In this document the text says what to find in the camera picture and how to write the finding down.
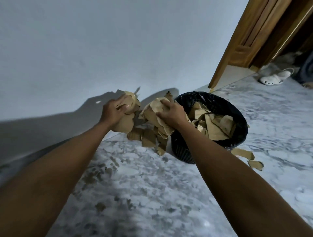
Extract person's left forearm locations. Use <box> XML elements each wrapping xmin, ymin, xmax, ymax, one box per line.
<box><xmin>0</xmin><ymin>122</ymin><xmax>111</xmax><ymax>237</ymax></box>

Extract wooden door frame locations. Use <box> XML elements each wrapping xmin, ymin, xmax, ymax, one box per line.
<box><xmin>208</xmin><ymin>0</ymin><xmax>313</xmax><ymax>90</ymax></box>

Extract white clog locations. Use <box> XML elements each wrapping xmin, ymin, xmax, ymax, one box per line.
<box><xmin>259</xmin><ymin>68</ymin><xmax>295</xmax><ymax>86</ymax></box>

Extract torn brown paper handful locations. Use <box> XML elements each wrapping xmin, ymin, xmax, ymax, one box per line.
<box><xmin>138</xmin><ymin>91</ymin><xmax>192</xmax><ymax>140</ymax></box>
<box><xmin>204</xmin><ymin>113</ymin><xmax>230</xmax><ymax>141</ymax></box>
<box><xmin>213</xmin><ymin>115</ymin><xmax>236</xmax><ymax>137</ymax></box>
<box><xmin>188</xmin><ymin>101</ymin><xmax>211</xmax><ymax>120</ymax></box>
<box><xmin>114</xmin><ymin>91</ymin><xmax>142</xmax><ymax>134</ymax></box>

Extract person's right hand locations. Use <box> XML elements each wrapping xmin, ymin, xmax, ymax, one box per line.
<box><xmin>156</xmin><ymin>99</ymin><xmax>189</xmax><ymax>129</ymax></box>

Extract person's left hand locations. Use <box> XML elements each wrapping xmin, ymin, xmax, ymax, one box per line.
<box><xmin>99</xmin><ymin>94</ymin><xmax>134</xmax><ymax>130</ymax></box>

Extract black bin with liner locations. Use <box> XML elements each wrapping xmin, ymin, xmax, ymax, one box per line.
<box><xmin>171</xmin><ymin>91</ymin><xmax>249</xmax><ymax>164</ymax></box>

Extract brown paper pieces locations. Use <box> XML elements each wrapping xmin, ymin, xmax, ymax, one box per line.
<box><xmin>127</xmin><ymin>126</ymin><xmax>264</xmax><ymax>171</ymax></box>

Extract person's right forearm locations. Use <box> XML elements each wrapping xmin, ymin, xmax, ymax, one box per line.
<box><xmin>176</xmin><ymin>122</ymin><xmax>313</xmax><ymax>237</ymax></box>

